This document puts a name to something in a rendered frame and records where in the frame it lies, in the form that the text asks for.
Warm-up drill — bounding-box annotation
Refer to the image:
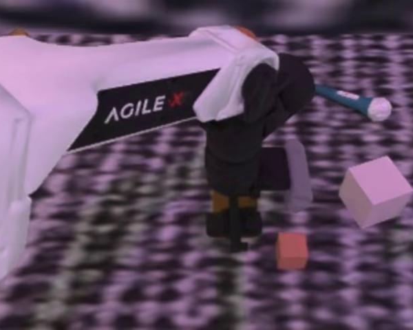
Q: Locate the small red cube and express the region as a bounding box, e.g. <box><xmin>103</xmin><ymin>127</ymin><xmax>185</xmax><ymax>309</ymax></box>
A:
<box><xmin>275</xmin><ymin>232</ymin><xmax>309</xmax><ymax>271</ymax></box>

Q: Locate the teal electric toothbrush white head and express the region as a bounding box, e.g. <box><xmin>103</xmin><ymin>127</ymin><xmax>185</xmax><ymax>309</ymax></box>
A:
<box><xmin>315</xmin><ymin>83</ymin><xmax>394</xmax><ymax>123</ymax></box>

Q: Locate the large pink cube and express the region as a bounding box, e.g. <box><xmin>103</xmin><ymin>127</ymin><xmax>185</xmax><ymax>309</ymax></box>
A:
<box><xmin>338</xmin><ymin>155</ymin><xmax>413</xmax><ymax>230</ymax></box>

